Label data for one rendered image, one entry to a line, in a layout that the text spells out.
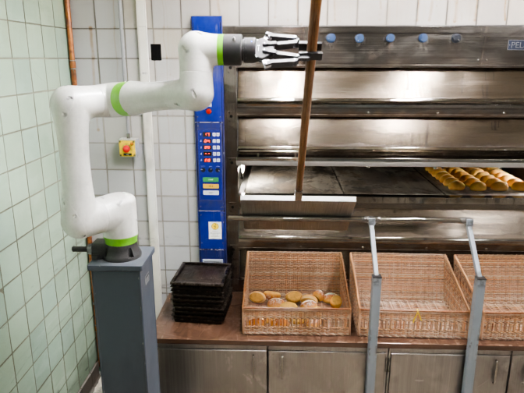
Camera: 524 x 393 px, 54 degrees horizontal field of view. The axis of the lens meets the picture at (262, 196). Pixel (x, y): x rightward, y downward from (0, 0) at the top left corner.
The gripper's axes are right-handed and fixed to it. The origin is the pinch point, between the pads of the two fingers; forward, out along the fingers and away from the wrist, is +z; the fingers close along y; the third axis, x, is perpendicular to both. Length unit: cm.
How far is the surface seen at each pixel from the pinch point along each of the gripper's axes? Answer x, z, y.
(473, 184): -151, 107, -36
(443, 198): -142, 84, -22
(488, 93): -103, 102, -65
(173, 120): -116, -67, -54
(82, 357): -189, -121, 63
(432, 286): -169, 81, 21
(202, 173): -132, -51, -30
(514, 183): -153, 131, -38
